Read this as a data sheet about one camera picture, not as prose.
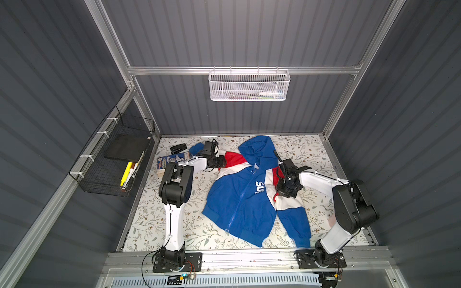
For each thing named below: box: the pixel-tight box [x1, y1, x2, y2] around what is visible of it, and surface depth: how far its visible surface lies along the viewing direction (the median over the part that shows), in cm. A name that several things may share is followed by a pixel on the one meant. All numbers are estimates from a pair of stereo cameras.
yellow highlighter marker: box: [120, 161, 133, 187], surface depth 72 cm
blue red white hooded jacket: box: [202, 135, 311, 248], surface depth 89 cm
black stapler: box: [169, 143, 188, 155], surface depth 114 cm
